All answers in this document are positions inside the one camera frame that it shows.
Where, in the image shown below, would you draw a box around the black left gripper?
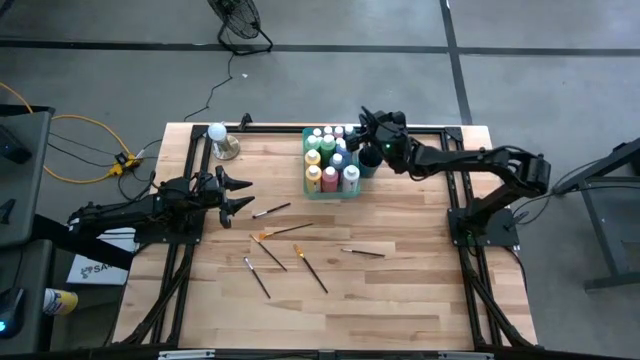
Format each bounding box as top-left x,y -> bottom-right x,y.
192,164 -> 256,230

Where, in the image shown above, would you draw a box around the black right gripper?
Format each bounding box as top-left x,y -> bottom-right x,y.
349,105 -> 414,176

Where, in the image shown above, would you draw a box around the white large paint bottle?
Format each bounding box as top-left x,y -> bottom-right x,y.
341,164 -> 361,195

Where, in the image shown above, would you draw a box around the black paintbrush silver ferrule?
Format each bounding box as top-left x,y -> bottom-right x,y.
340,247 -> 387,259
242,256 -> 272,300
251,201 -> 292,220

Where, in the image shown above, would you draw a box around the dark teal plastic cup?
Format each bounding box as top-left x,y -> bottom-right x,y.
356,144 -> 385,180

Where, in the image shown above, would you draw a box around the light bulb on brass base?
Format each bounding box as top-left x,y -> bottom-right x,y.
206,122 -> 241,161

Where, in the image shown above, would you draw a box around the black paintbrush orange fan bristles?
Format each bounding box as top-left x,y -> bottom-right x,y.
258,222 -> 315,242

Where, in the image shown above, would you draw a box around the translucent teal plastic tray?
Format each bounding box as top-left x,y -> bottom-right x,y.
302,126 -> 362,201

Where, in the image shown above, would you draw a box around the yellow black power plug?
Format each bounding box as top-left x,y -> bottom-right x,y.
108,152 -> 144,177

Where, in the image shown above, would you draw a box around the white printed paper sheet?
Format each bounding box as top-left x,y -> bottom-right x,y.
65,224 -> 139,287

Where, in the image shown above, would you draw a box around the black diagonal bar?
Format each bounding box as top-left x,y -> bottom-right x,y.
32,213 -> 136,271

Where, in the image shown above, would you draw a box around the black floor fan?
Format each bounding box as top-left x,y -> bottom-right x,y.
206,0 -> 275,56

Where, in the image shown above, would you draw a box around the yellow can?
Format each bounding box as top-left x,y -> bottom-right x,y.
42,287 -> 80,316

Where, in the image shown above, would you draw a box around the grey desk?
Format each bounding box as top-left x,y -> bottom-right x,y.
0,238 -> 54,354
0,103 -> 56,251

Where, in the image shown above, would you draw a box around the black desk device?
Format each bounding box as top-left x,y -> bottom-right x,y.
0,122 -> 34,165

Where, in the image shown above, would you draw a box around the black computer mouse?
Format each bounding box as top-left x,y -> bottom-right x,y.
0,285 -> 26,341

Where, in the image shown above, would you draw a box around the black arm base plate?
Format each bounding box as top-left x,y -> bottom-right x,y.
133,204 -> 207,246
446,206 -> 521,249

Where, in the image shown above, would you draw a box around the black fan cable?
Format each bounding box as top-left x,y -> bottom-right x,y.
183,52 -> 236,123

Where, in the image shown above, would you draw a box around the yellow extension cable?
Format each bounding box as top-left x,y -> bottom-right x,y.
0,81 -> 134,185

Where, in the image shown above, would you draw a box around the black desk frame legs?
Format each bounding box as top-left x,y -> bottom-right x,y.
549,135 -> 640,292

